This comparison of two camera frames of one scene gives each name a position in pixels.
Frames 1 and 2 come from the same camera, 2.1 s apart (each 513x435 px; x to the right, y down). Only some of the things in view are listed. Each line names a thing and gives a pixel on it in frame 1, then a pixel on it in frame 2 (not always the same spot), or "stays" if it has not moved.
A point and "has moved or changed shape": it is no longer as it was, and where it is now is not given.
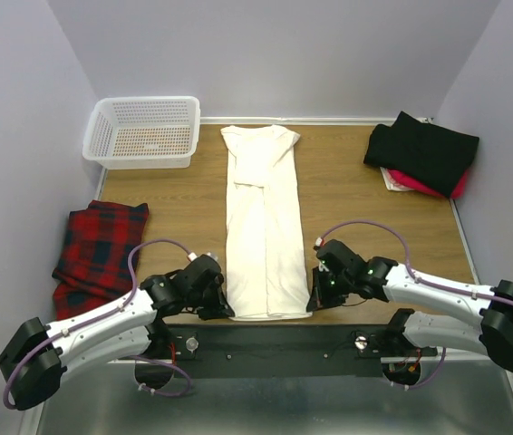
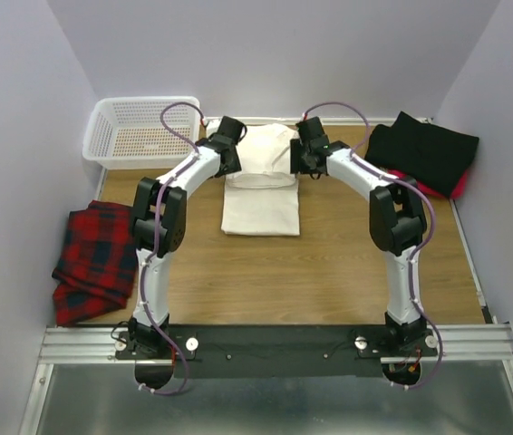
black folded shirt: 434,158 stays
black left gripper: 219,309 -> 235,168
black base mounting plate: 282,350 stays
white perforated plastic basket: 145,132 stays
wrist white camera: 215,257 -> 213,124
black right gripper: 319,298 -> 295,164
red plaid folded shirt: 92,268 stays
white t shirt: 266,272 has moved or changed shape
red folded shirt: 412,180 stays
